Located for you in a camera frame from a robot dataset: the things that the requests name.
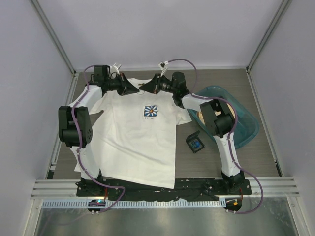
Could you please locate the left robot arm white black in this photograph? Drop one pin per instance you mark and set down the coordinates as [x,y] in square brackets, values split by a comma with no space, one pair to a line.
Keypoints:
[75,128]

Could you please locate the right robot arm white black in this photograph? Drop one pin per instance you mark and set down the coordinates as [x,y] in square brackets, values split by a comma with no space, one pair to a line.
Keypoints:
[218,117]

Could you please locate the aluminium frame rail front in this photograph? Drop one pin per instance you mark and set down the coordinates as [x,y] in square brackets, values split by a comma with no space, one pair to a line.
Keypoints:
[266,186]

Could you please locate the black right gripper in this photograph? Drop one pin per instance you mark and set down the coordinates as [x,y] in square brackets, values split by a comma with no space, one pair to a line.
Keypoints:
[152,87]

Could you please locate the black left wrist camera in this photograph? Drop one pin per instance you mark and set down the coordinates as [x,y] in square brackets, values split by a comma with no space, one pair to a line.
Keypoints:
[101,73]

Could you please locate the teal plastic basin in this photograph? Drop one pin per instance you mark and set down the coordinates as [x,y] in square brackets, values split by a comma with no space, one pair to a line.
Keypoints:
[247,127]

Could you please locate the white slotted cable duct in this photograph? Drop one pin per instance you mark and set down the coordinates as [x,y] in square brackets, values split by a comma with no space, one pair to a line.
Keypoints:
[94,203]

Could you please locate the black frame box right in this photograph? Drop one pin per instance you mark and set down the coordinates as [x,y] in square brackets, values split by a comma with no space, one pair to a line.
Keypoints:
[192,137]

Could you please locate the dark blue round brooch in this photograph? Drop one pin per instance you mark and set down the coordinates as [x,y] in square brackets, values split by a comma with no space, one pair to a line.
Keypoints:
[195,144]

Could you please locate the white t-shirt flower print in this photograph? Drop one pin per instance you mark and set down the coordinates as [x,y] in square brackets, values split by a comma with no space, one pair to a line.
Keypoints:
[134,138]

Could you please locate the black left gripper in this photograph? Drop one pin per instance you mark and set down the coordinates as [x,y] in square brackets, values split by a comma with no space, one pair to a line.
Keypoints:
[126,87]

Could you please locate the beige plate with bird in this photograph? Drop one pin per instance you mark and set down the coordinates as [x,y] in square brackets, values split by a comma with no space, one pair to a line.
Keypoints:
[200,118]

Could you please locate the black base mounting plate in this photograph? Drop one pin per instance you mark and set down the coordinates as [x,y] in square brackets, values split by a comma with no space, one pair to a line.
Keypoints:
[190,189]

